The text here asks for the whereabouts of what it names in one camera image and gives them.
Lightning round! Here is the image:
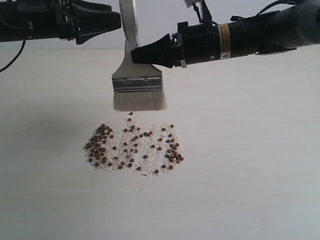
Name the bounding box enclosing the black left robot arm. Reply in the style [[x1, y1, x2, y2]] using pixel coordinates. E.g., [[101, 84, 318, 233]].
[[0, 0, 122, 45]]

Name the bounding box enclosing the white wooden paint brush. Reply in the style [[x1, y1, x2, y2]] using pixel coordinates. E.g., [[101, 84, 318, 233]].
[[112, 0, 167, 112]]

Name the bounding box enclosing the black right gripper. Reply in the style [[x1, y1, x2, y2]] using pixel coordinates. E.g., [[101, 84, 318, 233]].
[[131, 21, 215, 68]]

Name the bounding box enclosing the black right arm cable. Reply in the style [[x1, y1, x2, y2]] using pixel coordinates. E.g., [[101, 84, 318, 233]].
[[229, 0, 305, 22]]

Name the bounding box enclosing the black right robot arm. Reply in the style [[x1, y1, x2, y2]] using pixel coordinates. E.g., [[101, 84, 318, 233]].
[[131, 0, 320, 69]]

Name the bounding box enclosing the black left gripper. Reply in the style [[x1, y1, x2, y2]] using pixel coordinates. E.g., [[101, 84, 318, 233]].
[[56, 0, 122, 45]]

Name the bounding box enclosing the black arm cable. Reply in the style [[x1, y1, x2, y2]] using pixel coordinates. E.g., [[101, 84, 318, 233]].
[[229, 0, 305, 22], [0, 39, 27, 73]]

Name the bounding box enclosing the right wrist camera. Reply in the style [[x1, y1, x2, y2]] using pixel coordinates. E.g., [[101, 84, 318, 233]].
[[183, 0, 213, 25]]

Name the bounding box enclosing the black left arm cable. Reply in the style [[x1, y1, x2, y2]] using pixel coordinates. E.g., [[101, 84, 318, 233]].
[[0, 39, 27, 73]]

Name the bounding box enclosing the pile of rice and beans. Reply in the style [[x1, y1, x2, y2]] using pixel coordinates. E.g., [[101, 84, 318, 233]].
[[82, 112, 185, 176]]

